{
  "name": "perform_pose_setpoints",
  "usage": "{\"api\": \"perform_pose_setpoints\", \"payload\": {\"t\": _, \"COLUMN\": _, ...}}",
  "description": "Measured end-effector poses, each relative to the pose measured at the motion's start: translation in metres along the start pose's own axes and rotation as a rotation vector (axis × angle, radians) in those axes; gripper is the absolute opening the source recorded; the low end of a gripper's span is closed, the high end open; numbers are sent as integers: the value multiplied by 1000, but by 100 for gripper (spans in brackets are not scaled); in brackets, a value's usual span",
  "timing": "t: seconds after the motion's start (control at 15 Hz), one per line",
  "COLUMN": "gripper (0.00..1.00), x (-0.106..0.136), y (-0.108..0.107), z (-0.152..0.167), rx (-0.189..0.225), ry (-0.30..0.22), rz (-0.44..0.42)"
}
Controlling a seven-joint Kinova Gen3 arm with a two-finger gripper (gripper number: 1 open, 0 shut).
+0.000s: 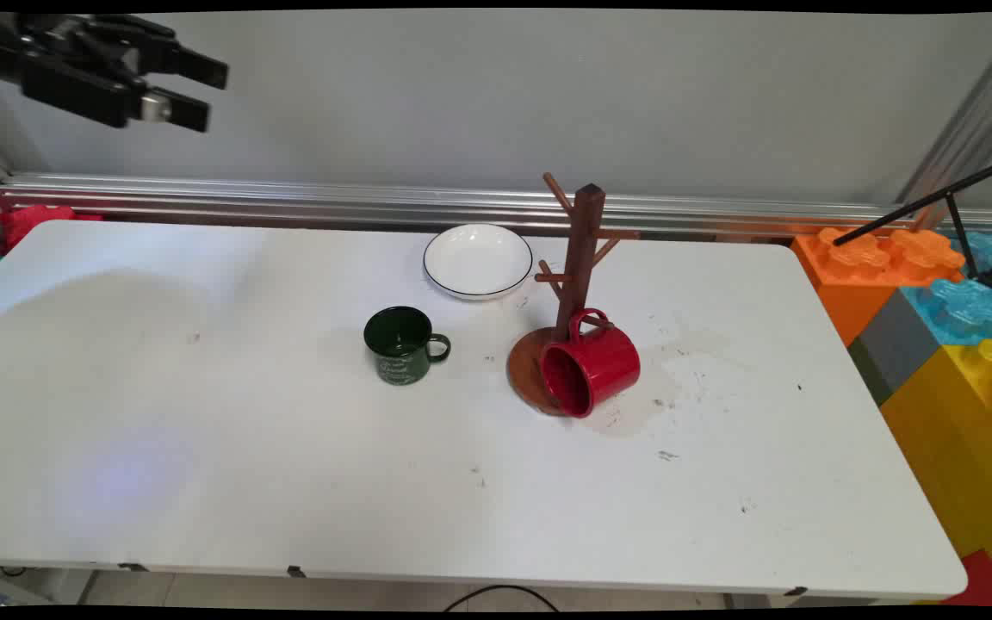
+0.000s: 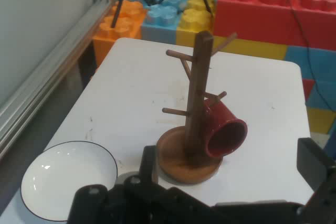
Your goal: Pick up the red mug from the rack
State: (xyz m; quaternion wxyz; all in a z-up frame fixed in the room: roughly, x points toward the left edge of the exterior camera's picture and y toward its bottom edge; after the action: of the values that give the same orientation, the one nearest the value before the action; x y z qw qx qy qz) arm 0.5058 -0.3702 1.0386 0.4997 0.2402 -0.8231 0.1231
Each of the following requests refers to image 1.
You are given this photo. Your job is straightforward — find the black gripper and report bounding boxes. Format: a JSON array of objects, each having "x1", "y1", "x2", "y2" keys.
[{"x1": 0, "y1": 13, "x2": 228, "y2": 133}]

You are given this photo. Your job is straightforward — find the red ceramic mug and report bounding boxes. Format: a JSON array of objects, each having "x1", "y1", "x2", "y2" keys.
[{"x1": 539, "y1": 308, "x2": 642, "y2": 419}]

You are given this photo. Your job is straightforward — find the red plush object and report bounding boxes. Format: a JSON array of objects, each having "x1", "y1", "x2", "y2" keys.
[{"x1": 0, "y1": 204, "x2": 105, "y2": 255}]

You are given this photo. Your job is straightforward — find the white plate with dark rim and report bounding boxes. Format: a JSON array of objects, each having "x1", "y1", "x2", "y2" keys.
[{"x1": 423, "y1": 223, "x2": 534, "y2": 301}]

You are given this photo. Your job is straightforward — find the dark green enamel mug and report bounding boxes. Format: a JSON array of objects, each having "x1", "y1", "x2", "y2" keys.
[{"x1": 363, "y1": 306, "x2": 451, "y2": 386}]

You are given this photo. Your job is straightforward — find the brown wooden mug tree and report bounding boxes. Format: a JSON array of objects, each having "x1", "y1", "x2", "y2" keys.
[{"x1": 506, "y1": 172, "x2": 642, "y2": 418}]

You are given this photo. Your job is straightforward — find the orange foam building block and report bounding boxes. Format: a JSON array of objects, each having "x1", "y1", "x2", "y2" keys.
[{"x1": 791, "y1": 226, "x2": 967, "y2": 347}]

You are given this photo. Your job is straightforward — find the blue and grey foam block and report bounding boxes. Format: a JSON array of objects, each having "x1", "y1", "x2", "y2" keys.
[{"x1": 847, "y1": 231, "x2": 992, "y2": 407}]

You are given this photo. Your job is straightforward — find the black tripod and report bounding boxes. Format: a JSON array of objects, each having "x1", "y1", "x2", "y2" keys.
[{"x1": 832, "y1": 152, "x2": 992, "y2": 295}]

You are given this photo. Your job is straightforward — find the large coloured toy bricks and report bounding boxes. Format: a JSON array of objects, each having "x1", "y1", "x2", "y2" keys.
[{"x1": 879, "y1": 338, "x2": 992, "y2": 604}]

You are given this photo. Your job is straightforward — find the aluminium frame rail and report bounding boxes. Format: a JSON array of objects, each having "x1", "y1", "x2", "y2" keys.
[{"x1": 0, "y1": 172, "x2": 992, "y2": 233}]

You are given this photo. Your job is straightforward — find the black floor cable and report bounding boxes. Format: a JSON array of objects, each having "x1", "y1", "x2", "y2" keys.
[{"x1": 443, "y1": 585, "x2": 561, "y2": 613}]

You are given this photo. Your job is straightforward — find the aluminium frame post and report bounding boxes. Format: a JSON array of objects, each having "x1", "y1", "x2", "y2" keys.
[{"x1": 896, "y1": 15, "x2": 992, "y2": 208}]

